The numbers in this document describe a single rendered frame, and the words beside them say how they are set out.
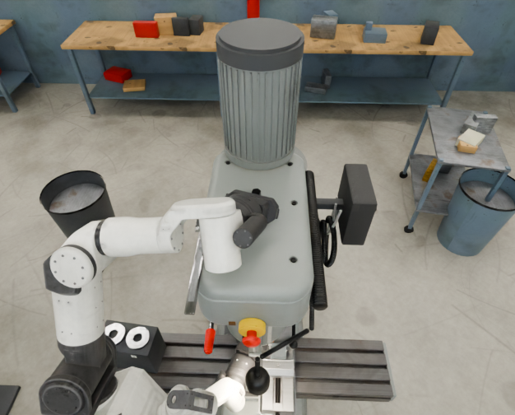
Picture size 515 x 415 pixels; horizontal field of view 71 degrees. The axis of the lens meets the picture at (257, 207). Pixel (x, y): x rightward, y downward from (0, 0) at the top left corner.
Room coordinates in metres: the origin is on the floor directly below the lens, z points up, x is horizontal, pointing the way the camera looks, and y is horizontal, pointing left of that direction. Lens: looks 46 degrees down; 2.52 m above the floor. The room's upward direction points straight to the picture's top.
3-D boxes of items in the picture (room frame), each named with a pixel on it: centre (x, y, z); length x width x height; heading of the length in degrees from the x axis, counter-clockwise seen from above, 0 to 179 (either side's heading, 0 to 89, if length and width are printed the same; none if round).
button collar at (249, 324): (0.36, 0.01, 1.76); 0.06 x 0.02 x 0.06; 88
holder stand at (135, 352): (0.62, 0.52, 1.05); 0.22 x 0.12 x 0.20; 82
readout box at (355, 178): (0.88, -0.34, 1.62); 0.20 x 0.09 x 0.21; 178
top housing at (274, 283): (0.61, 0.00, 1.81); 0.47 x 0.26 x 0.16; 178
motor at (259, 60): (0.84, -0.01, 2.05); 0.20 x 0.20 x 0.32
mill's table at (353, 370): (0.59, 0.05, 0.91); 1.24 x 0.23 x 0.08; 88
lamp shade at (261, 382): (0.36, 0.00, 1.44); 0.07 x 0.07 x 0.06
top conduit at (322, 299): (0.62, -0.14, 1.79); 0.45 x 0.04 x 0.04; 178
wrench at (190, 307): (0.45, 0.12, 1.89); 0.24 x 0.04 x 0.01; 178
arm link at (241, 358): (0.51, 0.04, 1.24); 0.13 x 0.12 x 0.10; 68
